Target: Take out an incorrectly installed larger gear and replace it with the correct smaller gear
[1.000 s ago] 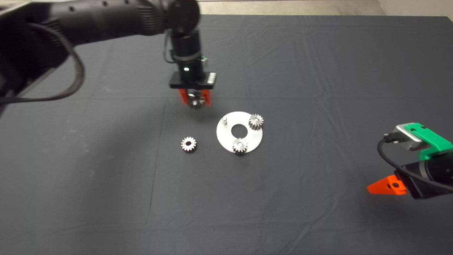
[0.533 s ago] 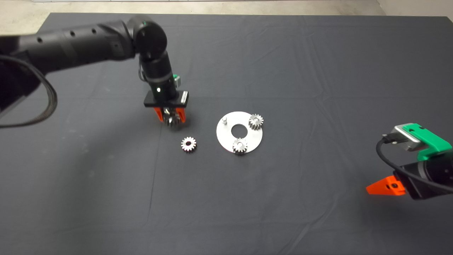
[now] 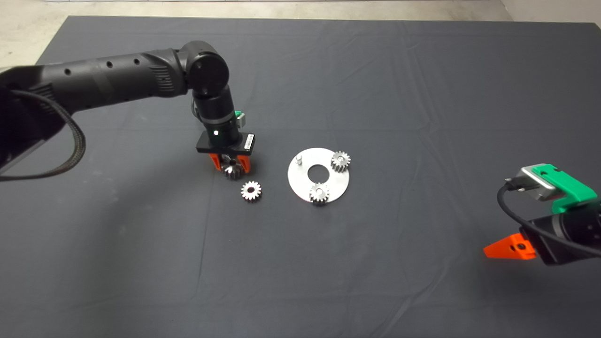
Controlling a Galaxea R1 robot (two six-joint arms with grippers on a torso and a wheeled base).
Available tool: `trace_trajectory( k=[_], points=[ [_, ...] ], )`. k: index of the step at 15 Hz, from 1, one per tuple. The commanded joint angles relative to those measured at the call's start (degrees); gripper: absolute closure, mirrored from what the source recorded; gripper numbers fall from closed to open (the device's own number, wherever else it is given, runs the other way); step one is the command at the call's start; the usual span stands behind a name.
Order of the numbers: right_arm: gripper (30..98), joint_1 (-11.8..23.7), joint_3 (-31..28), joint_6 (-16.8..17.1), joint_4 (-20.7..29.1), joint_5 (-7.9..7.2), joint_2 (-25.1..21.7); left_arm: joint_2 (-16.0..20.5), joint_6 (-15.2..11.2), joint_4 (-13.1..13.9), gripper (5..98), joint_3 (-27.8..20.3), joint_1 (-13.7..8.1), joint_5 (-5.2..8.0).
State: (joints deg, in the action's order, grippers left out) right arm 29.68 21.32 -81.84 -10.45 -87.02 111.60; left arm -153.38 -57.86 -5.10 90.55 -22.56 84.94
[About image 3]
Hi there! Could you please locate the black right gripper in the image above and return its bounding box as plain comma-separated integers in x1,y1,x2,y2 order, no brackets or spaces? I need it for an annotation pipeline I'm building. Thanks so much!
483,218,579,267

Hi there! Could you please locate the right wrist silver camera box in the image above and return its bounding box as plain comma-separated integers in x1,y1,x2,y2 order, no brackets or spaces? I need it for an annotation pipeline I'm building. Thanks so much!
516,165,557,202

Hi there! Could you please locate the large tall steel gear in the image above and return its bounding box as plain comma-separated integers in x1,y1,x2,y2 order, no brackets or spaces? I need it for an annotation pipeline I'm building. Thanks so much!
222,157,245,181

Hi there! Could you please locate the thick black braided cable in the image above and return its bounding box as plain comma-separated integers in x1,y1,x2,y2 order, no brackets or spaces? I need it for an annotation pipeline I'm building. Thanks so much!
0,89,87,182

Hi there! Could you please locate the dark grey table cloth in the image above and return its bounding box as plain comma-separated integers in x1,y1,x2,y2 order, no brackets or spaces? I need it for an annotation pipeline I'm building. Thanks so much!
0,15,601,338

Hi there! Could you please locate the right wrist green camera mount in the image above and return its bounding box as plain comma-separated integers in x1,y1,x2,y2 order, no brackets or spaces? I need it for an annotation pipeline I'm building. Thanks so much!
535,163,598,214

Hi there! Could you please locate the small steel gear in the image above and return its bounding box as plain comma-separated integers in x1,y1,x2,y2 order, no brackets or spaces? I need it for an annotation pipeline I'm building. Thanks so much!
331,151,352,172
309,182,331,204
241,181,262,202

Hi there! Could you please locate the round metal plate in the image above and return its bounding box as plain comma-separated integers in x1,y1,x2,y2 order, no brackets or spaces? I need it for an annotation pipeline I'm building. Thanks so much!
287,147,351,204

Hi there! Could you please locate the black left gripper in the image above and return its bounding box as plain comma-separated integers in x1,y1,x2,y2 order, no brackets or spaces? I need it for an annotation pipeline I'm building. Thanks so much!
197,116,257,175

